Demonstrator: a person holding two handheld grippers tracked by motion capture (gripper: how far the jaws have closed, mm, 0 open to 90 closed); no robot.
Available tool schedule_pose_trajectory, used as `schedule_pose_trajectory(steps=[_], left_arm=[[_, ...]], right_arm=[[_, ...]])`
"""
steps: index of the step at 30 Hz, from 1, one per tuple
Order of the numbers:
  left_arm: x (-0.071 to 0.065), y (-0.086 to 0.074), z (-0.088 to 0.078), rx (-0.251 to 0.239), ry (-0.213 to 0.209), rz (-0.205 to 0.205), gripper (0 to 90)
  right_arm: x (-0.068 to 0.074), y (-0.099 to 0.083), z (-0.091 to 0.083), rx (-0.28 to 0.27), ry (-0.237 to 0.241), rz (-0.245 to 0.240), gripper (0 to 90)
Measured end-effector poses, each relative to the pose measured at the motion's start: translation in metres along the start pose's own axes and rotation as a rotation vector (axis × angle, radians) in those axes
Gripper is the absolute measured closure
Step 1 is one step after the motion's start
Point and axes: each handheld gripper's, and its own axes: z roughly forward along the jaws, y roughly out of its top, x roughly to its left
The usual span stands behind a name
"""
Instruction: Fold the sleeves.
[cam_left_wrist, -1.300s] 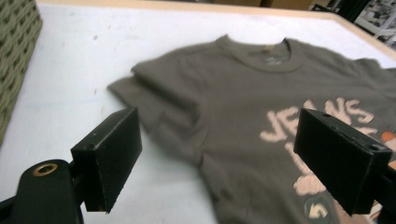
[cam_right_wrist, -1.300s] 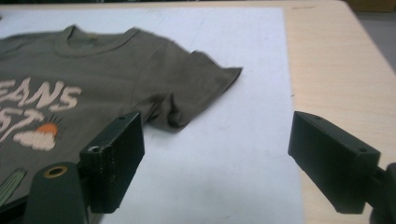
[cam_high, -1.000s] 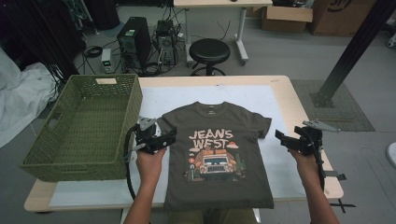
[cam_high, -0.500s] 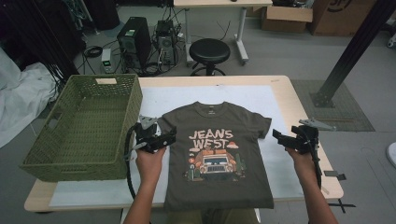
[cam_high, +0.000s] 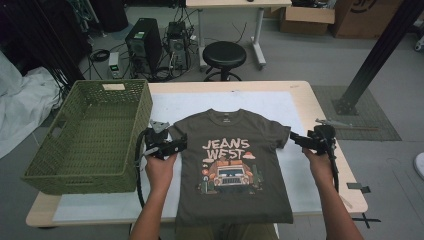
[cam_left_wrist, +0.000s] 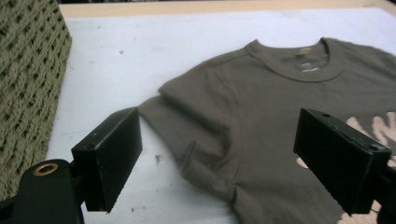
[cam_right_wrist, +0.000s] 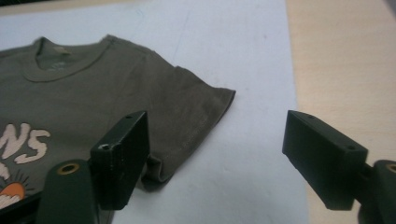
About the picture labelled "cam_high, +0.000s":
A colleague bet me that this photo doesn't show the black metal post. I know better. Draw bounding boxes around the black metal post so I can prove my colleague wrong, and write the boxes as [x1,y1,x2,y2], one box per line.
[331,0,424,117]

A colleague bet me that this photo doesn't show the open cardboard box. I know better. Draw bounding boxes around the open cardboard box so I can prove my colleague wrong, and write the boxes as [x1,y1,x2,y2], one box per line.
[279,5,336,37]

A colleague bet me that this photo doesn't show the green woven basket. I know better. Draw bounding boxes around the green woven basket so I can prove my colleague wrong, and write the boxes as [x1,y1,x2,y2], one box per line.
[20,78,154,196]

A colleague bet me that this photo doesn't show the thin wooden stick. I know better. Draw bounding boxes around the thin wooden stick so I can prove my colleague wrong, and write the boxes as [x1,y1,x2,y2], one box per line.
[339,195,354,210]

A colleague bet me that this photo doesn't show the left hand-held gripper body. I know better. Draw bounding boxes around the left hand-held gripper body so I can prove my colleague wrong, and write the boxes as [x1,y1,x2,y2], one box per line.
[143,119,188,160]

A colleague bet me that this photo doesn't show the small white power device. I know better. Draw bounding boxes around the small white power device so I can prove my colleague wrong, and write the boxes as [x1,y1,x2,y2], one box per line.
[108,51,122,80]

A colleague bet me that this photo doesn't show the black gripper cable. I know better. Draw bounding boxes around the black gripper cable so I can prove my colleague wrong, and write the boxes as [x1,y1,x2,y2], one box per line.
[327,139,341,194]
[134,129,152,209]

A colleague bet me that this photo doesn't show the dark curtain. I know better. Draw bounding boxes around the dark curtain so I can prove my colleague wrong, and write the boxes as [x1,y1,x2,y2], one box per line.
[0,0,93,86]

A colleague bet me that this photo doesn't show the white round object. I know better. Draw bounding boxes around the white round object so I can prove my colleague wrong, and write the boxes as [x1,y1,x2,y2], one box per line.
[413,152,424,183]

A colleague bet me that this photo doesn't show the person's right hand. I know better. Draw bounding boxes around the person's right hand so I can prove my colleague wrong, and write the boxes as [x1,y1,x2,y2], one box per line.
[301,148,335,188]

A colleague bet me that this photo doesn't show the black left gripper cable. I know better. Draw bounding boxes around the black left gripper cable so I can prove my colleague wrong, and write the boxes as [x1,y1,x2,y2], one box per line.
[134,129,152,209]

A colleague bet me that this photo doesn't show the person's left hand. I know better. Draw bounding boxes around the person's left hand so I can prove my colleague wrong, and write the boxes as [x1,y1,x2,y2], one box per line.
[144,152,179,194]

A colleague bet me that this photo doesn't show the person's olive pants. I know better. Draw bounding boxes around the person's olive pants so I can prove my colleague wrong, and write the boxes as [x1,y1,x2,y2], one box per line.
[174,222,278,240]

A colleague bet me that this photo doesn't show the black tape strip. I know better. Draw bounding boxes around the black tape strip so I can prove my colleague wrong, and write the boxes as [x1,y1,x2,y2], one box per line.
[345,182,372,194]

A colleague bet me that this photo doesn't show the coiled black cable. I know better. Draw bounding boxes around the coiled black cable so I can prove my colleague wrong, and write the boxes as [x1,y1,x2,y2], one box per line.
[89,48,111,63]

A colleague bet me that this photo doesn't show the large cardboard box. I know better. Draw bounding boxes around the large cardboard box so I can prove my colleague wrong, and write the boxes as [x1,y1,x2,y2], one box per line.
[329,0,406,40]

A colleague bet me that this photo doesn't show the white-legged desk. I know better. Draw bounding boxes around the white-legged desk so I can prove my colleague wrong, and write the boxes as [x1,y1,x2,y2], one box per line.
[185,0,293,71]

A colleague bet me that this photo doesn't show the open computer tower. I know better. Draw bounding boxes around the open computer tower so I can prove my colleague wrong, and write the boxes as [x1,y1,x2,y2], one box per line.
[166,20,189,71]

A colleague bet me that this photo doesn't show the dark olive printed t-shirt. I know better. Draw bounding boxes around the dark olive printed t-shirt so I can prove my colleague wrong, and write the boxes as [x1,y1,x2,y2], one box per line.
[168,108,294,228]

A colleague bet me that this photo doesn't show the grey left gripper cable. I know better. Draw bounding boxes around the grey left gripper cable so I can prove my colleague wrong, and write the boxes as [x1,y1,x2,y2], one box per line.
[134,147,158,167]

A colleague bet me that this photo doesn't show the black round stool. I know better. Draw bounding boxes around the black round stool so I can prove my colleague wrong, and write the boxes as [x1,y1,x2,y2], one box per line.
[202,40,248,83]

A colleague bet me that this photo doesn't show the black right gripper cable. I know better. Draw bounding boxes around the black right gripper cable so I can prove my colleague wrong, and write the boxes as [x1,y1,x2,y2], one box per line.
[327,139,341,194]

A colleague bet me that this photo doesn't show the black computer tower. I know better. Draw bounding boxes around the black computer tower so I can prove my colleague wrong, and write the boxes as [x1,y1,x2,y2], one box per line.
[124,17,163,76]

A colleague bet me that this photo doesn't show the white cloth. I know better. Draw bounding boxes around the white cloth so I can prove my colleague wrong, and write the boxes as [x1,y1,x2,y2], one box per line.
[0,49,64,159]

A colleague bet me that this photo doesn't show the grey floor mat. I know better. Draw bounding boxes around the grey floor mat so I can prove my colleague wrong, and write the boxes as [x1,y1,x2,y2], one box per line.
[311,85,403,142]

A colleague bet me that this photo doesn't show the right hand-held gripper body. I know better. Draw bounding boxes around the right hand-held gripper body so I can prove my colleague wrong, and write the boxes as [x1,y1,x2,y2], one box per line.
[307,118,353,156]

